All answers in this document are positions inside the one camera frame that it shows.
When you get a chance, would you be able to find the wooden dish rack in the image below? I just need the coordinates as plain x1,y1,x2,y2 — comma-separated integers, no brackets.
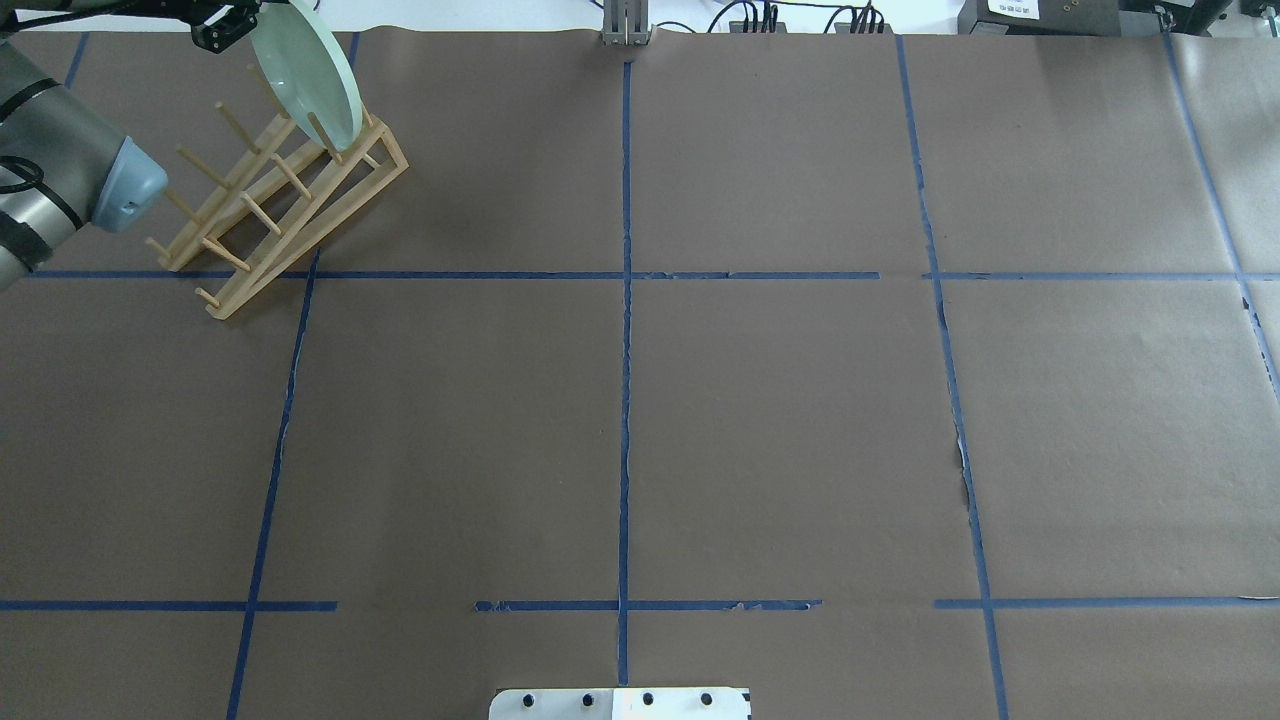
145,65,410,320

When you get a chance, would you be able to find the white mounting plate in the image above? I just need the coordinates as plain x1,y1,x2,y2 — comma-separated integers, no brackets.
488,685,753,719

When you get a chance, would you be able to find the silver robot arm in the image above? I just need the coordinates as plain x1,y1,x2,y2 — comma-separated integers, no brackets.
1,1,262,290

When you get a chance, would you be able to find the light green ceramic plate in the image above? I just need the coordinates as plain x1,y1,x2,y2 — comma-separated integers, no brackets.
250,1,364,152

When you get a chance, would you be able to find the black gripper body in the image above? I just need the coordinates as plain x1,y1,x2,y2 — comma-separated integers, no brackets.
189,3,261,54

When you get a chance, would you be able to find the brown paper table cover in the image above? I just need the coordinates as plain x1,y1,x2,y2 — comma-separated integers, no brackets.
3,28,1277,719

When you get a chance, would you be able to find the aluminium frame post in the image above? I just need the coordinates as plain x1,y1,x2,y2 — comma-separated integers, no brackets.
594,0,653,47

